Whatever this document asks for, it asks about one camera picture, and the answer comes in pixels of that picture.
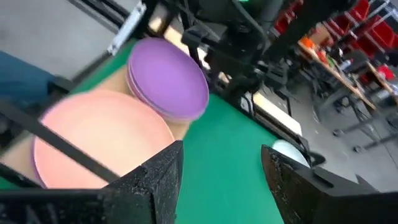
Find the green table mat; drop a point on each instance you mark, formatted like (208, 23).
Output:
(224, 161)

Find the blue object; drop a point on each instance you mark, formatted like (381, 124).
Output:
(21, 77)

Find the red storage bin shelf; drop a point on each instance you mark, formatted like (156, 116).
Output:
(382, 31)

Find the salmon pink plate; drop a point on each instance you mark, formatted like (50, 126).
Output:
(102, 130)

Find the silver metal bracket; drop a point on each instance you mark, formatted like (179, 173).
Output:
(127, 28)

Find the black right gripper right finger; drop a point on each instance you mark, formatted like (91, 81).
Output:
(311, 202)

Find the light blue plate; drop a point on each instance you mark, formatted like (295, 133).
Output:
(289, 151)

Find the wooden workbench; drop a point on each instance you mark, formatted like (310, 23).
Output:
(342, 81)

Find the purple plate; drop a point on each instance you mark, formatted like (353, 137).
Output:
(168, 74)

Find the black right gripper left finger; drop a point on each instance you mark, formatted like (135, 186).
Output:
(124, 205)

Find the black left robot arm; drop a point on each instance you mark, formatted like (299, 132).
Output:
(242, 40)

